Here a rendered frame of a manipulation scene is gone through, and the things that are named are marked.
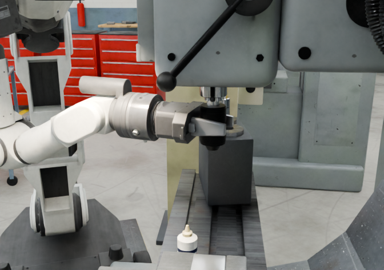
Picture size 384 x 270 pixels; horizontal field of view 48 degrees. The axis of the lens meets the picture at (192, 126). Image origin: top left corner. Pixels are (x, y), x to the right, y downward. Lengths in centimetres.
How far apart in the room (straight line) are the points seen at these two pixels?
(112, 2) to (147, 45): 933
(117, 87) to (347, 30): 41
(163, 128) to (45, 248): 104
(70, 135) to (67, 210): 76
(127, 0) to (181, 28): 935
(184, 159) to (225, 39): 204
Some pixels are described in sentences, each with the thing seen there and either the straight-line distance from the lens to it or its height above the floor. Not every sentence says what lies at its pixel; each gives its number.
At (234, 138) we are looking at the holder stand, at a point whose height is 109.
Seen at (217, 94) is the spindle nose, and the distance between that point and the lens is 74.
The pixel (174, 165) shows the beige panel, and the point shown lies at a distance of 268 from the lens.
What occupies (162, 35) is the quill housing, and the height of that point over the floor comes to 139.
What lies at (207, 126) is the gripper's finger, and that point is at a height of 123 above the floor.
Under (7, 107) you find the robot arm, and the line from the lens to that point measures 102.
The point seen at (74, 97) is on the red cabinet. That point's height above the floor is 20.
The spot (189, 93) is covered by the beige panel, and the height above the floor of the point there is 90.
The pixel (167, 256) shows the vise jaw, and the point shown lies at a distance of 79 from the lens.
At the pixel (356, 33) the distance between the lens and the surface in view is 65.
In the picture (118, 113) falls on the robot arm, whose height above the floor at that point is 124.
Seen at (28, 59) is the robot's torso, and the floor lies 127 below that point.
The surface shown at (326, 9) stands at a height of 143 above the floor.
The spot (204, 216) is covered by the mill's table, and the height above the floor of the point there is 90.
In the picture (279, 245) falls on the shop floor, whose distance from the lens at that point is 278.
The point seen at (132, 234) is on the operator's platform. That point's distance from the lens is 207.
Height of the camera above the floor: 145
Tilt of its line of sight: 17 degrees down
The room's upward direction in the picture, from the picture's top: straight up
